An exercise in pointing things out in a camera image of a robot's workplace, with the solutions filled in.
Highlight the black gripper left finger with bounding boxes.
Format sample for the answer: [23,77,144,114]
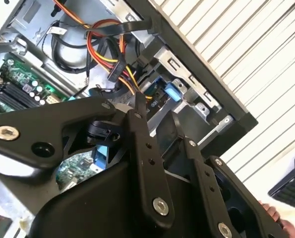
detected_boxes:
[0,92,176,224]

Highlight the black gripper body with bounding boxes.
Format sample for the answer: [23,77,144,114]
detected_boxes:
[28,160,213,238]

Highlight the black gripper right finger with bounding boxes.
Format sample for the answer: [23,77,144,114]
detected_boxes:
[171,110,287,238]

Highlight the orange red yellow power wire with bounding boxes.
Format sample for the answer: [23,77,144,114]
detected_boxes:
[86,19,168,117]

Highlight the bare person hand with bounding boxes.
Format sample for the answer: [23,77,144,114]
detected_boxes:
[260,200,295,238]

